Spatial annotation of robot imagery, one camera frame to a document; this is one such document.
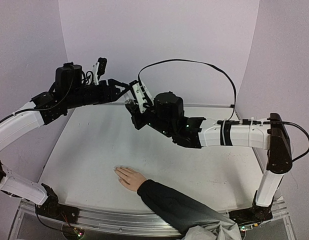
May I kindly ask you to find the clear nail polish bottle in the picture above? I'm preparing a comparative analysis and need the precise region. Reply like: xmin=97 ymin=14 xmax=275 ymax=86
xmin=124 ymin=98 xmax=135 ymax=105

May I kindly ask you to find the black sleeved forearm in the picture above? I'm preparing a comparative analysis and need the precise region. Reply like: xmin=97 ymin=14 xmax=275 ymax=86
xmin=137 ymin=179 xmax=236 ymax=234

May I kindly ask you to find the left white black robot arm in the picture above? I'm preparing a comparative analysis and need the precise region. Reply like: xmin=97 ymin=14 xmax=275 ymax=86
xmin=0 ymin=58 xmax=131 ymax=219

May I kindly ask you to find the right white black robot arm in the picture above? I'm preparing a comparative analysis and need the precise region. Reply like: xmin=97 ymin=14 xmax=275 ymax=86
xmin=124 ymin=92 xmax=293 ymax=225

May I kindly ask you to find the mannequin hand on table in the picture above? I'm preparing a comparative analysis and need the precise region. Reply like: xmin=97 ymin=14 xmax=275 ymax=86
xmin=114 ymin=166 xmax=147 ymax=192

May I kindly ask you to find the grey fabric garment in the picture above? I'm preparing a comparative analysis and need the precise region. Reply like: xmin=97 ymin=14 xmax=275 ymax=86
xmin=181 ymin=222 xmax=242 ymax=240

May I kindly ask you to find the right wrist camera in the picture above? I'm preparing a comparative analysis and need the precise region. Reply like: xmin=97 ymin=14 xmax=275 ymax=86
xmin=129 ymin=80 xmax=154 ymax=114

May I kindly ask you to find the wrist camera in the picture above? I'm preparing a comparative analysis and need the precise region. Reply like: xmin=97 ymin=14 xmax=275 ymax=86
xmin=92 ymin=57 xmax=108 ymax=86
xmin=129 ymin=80 xmax=154 ymax=114

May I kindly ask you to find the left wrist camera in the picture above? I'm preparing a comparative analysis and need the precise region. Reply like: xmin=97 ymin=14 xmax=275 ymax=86
xmin=92 ymin=57 xmax=108 ymax=86

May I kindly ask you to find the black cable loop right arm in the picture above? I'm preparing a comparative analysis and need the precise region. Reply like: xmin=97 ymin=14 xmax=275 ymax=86
xmin=137 ymin=58 xmax=237 ymax=121

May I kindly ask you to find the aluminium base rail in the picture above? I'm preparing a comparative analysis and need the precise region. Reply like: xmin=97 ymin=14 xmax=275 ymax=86
xmin=15 ymin=200 xmax=290 ymax=237

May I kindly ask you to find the left arm base cable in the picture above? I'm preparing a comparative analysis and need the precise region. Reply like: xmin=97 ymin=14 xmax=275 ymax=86
xmin=33 ymin=199 xmax=68 ymax=232

